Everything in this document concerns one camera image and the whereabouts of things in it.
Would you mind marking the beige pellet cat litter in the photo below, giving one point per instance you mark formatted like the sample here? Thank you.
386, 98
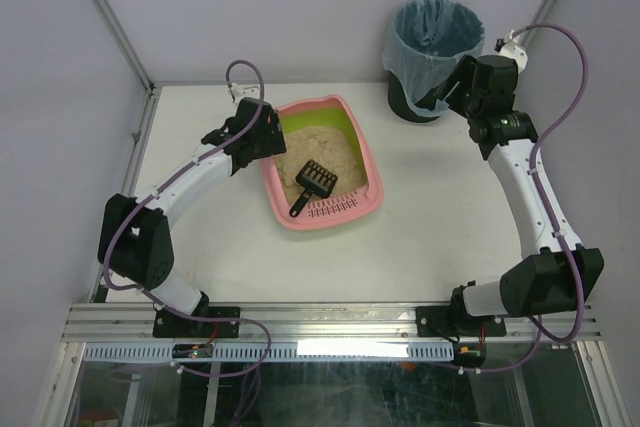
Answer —
327, 146

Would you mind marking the black bin with blue liner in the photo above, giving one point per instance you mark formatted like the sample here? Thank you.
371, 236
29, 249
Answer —
423, 44

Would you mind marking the black slotted litter scoop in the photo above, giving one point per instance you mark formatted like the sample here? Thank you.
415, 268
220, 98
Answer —
316, 181

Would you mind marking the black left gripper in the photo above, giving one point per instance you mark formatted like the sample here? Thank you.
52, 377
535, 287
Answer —
270, 136

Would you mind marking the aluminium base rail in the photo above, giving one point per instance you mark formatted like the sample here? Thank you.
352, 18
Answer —
137, 321

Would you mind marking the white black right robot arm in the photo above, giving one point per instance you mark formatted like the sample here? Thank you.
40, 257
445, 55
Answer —
557, 272

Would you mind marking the pink cat litter box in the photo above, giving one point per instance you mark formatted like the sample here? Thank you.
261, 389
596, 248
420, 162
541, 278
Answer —
332, 111

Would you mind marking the white slotted cable duct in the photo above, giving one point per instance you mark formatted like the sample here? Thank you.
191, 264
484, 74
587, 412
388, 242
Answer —
308, 350

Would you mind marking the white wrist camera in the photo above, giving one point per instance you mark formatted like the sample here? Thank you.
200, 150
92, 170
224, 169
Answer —
510, 47
237, 92

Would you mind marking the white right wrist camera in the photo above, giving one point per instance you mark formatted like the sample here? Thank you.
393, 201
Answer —
510, 47

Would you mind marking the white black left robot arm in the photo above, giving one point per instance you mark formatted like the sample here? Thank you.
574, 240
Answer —
135, 246

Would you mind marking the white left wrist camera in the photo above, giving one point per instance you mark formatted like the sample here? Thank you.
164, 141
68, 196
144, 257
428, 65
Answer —
237, 92

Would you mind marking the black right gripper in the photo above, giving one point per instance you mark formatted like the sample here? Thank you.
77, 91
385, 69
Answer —
460, 85

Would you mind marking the aluminium left frame post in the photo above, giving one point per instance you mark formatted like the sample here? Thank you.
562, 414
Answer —
124, 44

